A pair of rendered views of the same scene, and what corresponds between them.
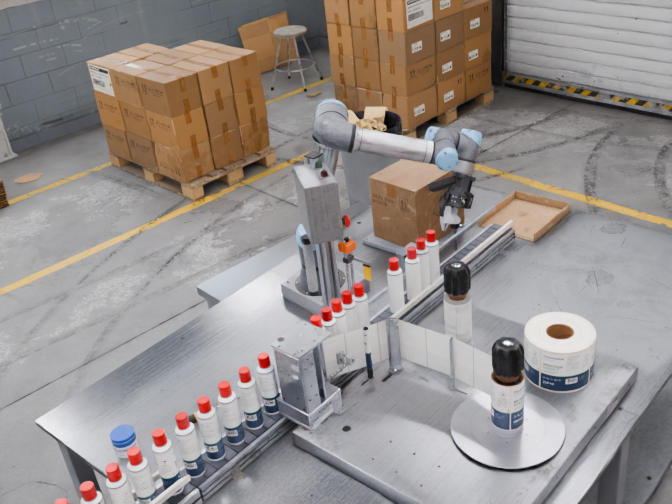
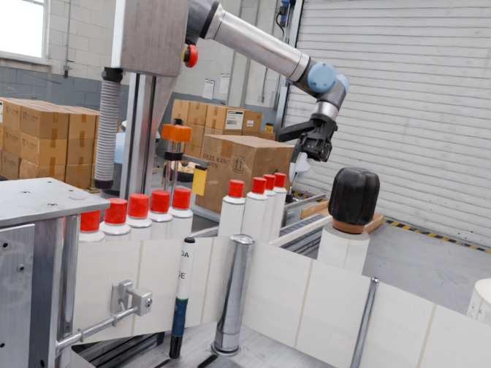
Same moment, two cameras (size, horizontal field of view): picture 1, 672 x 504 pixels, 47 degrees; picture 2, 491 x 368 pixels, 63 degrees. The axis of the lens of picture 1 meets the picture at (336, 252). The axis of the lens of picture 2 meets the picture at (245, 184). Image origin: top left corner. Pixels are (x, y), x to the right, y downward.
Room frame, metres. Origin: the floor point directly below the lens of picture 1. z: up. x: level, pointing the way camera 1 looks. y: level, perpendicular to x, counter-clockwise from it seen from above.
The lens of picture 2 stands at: (1.34, 0.00, 1.27)
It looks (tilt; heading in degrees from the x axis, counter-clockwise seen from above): 12 degrees down; 347
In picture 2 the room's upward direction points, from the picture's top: 9 degrees clockwise
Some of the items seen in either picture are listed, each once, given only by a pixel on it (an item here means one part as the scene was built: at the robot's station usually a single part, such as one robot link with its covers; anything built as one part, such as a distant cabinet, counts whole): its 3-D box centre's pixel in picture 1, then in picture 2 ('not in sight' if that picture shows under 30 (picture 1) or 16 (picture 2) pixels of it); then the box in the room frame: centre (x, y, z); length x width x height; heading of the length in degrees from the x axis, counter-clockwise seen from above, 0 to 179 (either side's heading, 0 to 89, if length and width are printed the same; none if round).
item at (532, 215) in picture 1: (524, 214); (343, 217); (2.84, -0.80, 0.85); 0.30 x 0.26 x 0.04; 136
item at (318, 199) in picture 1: (318, 202); (149, 17); (2.11, 0.03, 1.38); 0.17 x 0.10 x 0.19; 11
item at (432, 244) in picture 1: (431, 256); (274, 209); (2.37, -0.34, 0.98); 0.05 x 0.05 x 0.20
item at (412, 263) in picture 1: (413, 273); (253, 217); (2.27, -0.26, 0.98); 0.05 x 0.05 x 0.20
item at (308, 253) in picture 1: (310, 265); (107, 129); (2.08, 0.08, 1.18); 0.04 x 0.04 x 0.21
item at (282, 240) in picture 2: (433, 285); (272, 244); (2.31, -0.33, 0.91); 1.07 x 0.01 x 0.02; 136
